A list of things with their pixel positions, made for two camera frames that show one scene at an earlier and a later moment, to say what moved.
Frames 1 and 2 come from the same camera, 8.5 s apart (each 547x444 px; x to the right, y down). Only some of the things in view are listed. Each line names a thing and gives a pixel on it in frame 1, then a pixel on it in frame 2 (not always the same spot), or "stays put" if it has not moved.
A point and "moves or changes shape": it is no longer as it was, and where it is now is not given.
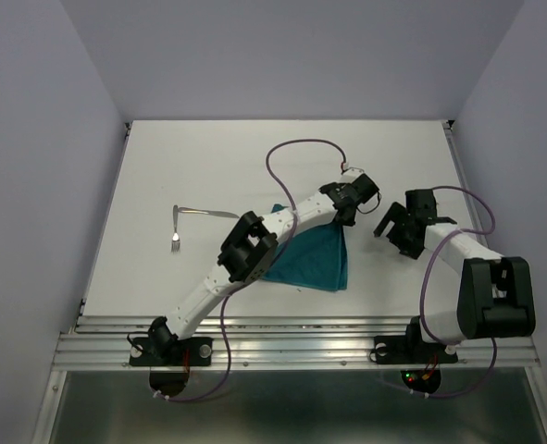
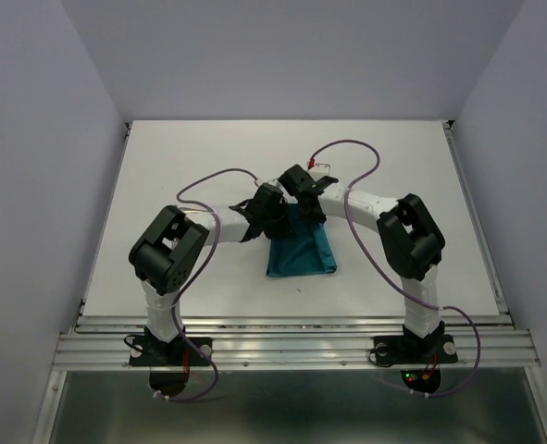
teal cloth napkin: x=313 y=259 moves or changes shape
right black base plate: x=410 y=350 stays put
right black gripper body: x=399 y=235 → x=310 y=216
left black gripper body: x=348 y=221 → x=276 y=225
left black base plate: x=167 y=351 stays put
